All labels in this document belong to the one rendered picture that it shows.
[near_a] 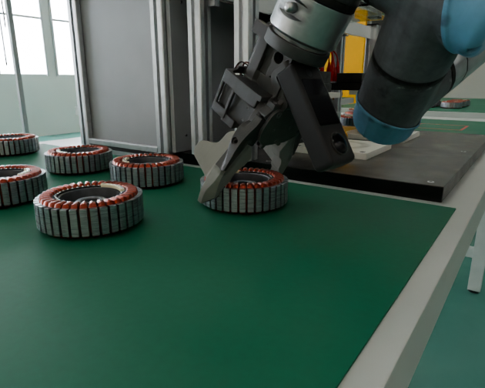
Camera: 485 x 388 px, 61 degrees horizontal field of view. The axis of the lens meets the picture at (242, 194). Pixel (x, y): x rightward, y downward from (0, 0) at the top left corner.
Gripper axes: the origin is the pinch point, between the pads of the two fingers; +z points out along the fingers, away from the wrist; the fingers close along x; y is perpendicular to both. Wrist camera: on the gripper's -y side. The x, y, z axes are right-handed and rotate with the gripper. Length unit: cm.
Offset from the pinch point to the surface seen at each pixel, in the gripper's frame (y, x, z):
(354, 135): 10, -51, 4
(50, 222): 4.9, 22.4, 1.9
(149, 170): 13.1, 4.3, 5.5
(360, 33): 29, -65, -13
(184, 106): 28.6, -14.0, 5.8
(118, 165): 17.1, 6.5, 7.4
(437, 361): -42, -92, 64
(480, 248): -28, -150, 47
